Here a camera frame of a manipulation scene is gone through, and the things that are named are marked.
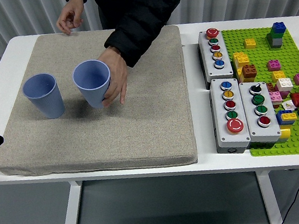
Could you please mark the person's right hand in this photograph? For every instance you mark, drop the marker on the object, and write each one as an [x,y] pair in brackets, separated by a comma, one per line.
[71,11]

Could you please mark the person's left hand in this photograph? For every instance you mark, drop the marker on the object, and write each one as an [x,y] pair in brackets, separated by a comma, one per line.
[119,74]

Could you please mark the blue ribbed cup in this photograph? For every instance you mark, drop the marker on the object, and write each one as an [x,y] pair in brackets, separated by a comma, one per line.
[91,84]
[47,101]

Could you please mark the person's left forearm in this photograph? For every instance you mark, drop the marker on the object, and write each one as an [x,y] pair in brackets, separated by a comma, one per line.
[138,35]

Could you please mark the grey-brown mat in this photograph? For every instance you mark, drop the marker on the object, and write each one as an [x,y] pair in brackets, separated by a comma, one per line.
[138,113]

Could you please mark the grey five-button control box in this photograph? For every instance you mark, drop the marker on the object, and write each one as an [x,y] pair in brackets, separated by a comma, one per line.
[213,73]
[222,138]

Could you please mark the white table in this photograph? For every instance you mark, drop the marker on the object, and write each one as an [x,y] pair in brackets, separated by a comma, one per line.
[207,165]

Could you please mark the brown toy brick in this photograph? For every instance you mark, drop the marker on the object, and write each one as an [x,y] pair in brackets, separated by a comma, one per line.
[249,71]

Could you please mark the white table leg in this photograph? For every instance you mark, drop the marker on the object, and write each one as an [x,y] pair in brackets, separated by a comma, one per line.
[71,212]
[270,198]

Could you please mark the dark green toy brick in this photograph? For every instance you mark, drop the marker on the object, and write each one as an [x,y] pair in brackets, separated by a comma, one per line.
[272,36]

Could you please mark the pink toy brick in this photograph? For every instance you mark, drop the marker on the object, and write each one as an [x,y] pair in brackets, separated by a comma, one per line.
[275,97]

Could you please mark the grey toy brick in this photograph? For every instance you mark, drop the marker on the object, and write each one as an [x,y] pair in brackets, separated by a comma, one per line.
[276,43]

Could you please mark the white toy brick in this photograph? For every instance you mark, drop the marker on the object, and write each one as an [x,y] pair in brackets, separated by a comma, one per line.
[284,84]

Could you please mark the blue toy brick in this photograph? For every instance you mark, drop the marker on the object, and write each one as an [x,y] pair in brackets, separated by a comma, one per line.
[279,27]
[280,119]

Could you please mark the white warning label piece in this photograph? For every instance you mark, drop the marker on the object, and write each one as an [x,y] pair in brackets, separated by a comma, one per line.
[288,105]

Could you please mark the red toy brick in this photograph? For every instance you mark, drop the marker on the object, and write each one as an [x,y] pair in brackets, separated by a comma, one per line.
[297,99]

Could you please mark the grey selector switch control box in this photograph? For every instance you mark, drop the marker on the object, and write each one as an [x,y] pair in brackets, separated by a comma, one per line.
[264,135]

